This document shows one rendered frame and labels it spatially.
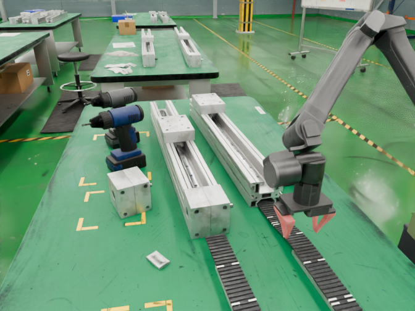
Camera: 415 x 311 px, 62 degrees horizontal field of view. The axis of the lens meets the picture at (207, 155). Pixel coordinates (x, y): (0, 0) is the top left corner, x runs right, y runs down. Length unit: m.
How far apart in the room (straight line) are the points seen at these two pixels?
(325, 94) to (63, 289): 0.71
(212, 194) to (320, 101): 0.34
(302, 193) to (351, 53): 0.37
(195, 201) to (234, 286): 0.23
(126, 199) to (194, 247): 0.23
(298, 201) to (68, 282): 0.53
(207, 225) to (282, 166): 0.28
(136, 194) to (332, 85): 0.57
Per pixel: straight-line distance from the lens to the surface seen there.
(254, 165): 1.13
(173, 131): 1.19
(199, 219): 0.86
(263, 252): 0.87
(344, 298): 0.77
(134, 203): 0.98
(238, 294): 0.73
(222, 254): 0.81
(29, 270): 0.91
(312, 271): 0.80
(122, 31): 4.62
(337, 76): 0.87
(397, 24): 1.07
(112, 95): 1.33
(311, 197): 0.77
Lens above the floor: 1.36
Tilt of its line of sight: 27 degrees down
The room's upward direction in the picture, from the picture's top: straight up
